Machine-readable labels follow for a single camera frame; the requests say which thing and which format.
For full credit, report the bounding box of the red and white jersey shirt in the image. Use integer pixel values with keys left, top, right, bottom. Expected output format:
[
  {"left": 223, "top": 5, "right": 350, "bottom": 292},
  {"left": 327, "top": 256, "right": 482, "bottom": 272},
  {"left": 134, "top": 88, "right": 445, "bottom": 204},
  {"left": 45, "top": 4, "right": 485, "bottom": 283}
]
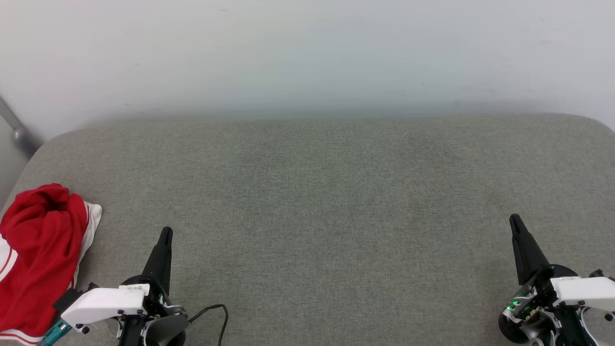
[{"left": 0, "top": 183, "right": 102, "bottom": 346}]

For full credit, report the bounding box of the grey metal pole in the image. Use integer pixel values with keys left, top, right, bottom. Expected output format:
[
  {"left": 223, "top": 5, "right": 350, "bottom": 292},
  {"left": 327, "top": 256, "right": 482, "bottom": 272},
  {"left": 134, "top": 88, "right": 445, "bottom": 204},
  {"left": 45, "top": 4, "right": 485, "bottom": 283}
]
[{"left": 0, "top": 96, "right": 43, "bottom": 158}]

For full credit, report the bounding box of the teal cable connector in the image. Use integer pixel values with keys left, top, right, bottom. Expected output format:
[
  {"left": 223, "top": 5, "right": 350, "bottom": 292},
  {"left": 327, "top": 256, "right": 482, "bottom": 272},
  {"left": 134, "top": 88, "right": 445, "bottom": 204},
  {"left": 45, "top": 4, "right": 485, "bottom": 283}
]
[{"left": 37, "top": 321, "right": 73, "bottom": 346}]

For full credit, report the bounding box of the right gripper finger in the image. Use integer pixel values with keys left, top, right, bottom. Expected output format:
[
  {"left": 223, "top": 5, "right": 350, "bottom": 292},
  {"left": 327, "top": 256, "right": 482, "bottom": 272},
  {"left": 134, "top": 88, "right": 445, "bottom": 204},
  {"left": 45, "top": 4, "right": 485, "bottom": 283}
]
[{"left": 509, "top": 213, "right": 552, "bottom": 287}]

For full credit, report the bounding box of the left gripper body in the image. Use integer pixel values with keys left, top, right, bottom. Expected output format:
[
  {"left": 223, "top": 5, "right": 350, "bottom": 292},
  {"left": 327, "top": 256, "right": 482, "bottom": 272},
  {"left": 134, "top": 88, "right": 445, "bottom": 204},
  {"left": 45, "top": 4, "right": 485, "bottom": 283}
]
[{"left": 120, "top": 275, "right": 189, "bottom": 320}]

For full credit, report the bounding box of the thin black cable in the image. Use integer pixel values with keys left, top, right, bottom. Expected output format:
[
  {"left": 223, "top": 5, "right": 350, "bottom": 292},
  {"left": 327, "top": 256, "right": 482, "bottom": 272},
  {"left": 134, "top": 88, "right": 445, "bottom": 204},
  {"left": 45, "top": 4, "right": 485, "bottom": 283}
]
[{"left": 187, "top": 304, "right": 229, "bottom": 346}]

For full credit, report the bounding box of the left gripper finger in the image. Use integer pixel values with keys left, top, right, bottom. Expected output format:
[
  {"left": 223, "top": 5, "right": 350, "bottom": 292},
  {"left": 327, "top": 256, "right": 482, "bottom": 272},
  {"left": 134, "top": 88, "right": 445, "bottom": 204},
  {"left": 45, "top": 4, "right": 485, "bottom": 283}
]
[{"left": 142, "top": 227, "right": 173, "bottom": 295}]

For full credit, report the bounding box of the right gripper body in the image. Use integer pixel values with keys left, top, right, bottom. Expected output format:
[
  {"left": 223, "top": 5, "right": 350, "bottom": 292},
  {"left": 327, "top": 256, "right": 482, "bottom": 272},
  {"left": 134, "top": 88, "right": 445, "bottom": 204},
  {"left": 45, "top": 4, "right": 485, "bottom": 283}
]
[{"left": 500, "top": 264, "right": 580, "bottom": 323}]

